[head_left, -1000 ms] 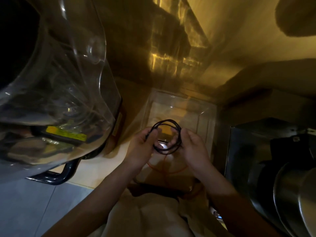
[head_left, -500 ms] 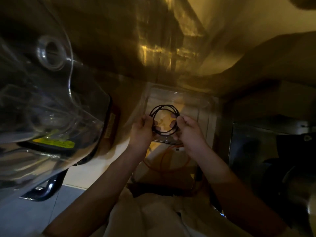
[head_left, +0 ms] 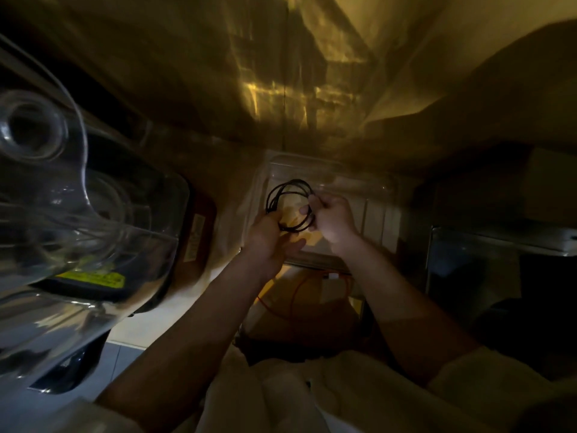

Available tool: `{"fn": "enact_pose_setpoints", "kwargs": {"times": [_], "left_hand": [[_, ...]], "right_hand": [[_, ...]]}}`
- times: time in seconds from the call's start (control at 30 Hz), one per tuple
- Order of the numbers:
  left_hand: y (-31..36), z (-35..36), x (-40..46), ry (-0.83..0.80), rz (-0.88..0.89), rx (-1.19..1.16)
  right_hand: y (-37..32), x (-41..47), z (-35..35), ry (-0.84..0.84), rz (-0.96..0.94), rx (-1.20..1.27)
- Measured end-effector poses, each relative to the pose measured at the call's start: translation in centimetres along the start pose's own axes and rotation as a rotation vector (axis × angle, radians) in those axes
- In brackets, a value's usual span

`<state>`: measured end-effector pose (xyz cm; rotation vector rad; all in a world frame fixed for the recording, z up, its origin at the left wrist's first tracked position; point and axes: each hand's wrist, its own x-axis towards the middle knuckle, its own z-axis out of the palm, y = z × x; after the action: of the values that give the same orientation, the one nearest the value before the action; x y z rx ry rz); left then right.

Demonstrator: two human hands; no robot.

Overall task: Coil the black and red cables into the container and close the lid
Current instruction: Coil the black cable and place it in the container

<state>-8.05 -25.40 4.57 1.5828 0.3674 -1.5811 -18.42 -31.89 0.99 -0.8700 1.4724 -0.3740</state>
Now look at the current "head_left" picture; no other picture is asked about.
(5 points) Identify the person's left hand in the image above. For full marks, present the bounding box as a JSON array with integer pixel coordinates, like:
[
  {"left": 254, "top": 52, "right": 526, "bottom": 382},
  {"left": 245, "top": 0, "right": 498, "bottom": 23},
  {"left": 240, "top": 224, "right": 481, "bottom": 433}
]
[{"left": 241, "top": 211, "right": 307, "bottom": 285}]

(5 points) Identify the person's right hand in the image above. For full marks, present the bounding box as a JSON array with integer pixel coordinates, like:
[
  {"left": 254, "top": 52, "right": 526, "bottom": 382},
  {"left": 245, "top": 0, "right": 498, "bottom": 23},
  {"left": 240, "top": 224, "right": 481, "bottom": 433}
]
[{"left": 299, "top": 193, "right": 362, "bottom": 256}]

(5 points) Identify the black cable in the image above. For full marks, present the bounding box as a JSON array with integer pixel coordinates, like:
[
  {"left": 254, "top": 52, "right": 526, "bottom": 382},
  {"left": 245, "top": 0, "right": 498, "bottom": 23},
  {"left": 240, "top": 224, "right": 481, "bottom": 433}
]
[{"left": 265, "top": 179, "right": 316, "bottom": 233}]

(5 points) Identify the person's left forearm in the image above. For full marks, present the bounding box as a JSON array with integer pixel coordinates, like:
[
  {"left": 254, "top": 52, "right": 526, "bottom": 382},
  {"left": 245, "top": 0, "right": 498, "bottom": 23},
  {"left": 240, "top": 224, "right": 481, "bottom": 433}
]
[{"left": 96, "top": 257, "right": 276, "bottom": 433}]

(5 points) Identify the person's right forearm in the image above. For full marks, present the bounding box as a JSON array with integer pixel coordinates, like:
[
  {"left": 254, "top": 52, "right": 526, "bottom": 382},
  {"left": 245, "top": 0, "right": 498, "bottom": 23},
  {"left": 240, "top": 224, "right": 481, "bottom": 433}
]
[{"left": 336, "top": 239, "right": 481, "bottom": 387}]

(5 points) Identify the small clear plastic container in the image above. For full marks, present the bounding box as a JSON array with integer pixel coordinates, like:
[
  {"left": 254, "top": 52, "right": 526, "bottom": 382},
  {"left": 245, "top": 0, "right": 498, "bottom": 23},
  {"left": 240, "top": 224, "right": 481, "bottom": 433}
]
[{"left": 246, "top": 151, "right": 403, "bottom": 272}]

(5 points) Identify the brown cardboard box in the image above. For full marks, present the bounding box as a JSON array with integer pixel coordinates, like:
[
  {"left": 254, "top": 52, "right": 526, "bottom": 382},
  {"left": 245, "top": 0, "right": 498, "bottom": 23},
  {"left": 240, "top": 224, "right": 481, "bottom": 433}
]
[{"left": 238, "top": 265, "right": 367, "bottom": 353}]

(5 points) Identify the person's white garment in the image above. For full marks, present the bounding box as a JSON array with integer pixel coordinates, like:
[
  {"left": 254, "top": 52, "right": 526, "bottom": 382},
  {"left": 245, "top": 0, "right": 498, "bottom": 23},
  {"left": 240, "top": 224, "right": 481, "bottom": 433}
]
[{"left": 43, "top": 345, "right": 577, "bottom": 433}]

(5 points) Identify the black device with yellow label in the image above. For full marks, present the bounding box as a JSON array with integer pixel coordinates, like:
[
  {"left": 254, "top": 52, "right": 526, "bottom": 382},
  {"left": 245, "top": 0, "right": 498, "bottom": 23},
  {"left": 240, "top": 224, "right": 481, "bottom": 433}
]
[{"left": 29, "top": 131, "right": 218, "bottom": 395}]

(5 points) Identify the large clear plastic bin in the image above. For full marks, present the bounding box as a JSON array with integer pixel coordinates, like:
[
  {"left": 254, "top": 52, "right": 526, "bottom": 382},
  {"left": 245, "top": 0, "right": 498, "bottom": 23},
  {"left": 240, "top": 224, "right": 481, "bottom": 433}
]
[{"left": 0, "top": 33, "right": 191, "bottom": 389}]

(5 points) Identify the orange cable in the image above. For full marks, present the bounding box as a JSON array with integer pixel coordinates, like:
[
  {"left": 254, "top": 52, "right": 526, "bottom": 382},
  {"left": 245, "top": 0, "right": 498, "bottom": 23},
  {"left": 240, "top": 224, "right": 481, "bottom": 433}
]
[{"left": 256, "top": 270, "right": 355, "bottom": 321}]

